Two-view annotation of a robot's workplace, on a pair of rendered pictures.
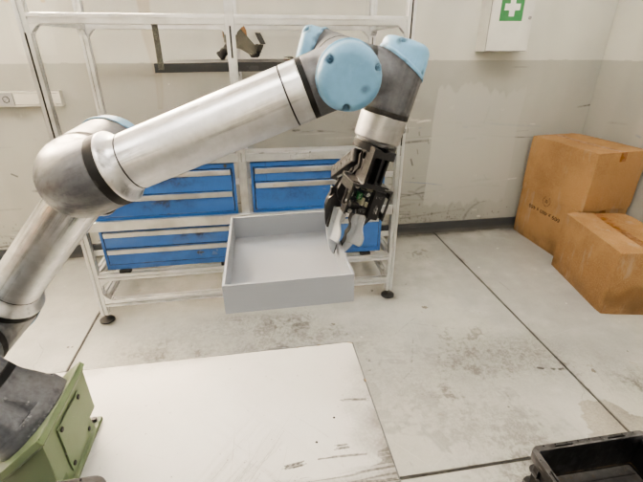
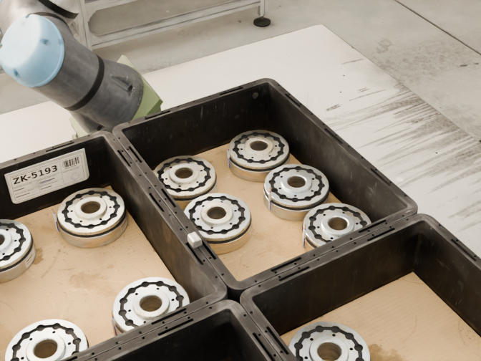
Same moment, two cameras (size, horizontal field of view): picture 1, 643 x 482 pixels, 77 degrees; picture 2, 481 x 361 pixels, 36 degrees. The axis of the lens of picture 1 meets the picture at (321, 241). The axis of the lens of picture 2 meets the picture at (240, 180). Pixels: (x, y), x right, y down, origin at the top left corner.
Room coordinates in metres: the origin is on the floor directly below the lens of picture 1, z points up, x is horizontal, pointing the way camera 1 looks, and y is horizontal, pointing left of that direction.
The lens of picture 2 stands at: (-0.67, 0.67, 1.60)
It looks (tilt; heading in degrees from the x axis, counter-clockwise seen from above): 40 degrees down; 341
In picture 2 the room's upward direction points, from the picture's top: 1 degrees counter-clockwise
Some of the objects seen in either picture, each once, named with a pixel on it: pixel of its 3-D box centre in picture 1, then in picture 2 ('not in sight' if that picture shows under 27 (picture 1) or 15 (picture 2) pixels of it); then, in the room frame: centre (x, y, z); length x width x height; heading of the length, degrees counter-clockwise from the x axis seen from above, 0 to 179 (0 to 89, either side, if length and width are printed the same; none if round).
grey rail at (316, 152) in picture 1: (241, 155); not in sight; (2.06, 0.41, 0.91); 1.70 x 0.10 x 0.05; 99
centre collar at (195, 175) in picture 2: not in sight; (184, 173); (0.21, 0.47, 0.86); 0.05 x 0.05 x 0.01
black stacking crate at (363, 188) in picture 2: not in sight; (255, 197); (0.11, 0.38, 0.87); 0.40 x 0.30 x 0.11; 11
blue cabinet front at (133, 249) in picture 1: (168, 218); not in sight; (1.97, 0.80, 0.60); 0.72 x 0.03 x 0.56; 99
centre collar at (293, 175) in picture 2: not in sight; (296, 183); (0.13, 0.31, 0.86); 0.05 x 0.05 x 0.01
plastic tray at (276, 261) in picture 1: (284, 253); not in sight; (0.66, 0.07, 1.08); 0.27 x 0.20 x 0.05; 8
